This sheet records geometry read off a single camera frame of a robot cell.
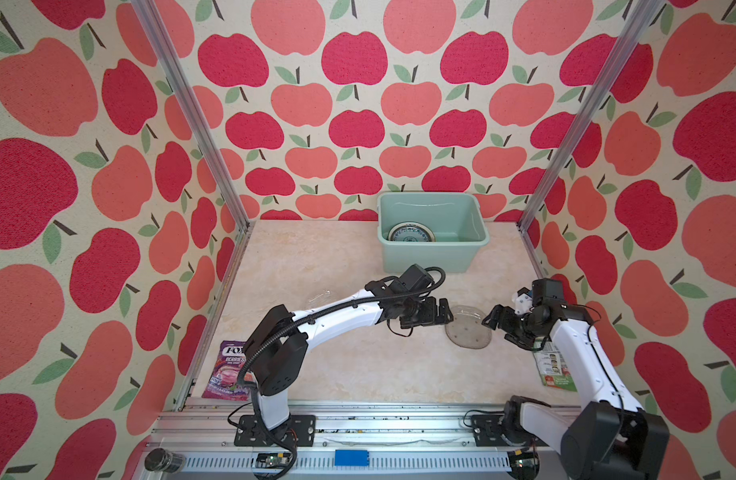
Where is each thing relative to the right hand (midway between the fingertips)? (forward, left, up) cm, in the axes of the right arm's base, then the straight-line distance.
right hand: (502, 328), depth 82 cm
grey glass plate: (+4, +7, -10) cm, 13 cm away
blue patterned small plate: (+39, +26, -3) cm, 47 cm away
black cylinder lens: (-39, +78, +1) cm, 87 cm away
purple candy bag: (-20, +75, -6) cm, 78 cm away
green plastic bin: (+44, +8, -1) cm, 45 cm away
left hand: (-3, +17, +5) cm, 18 cm away
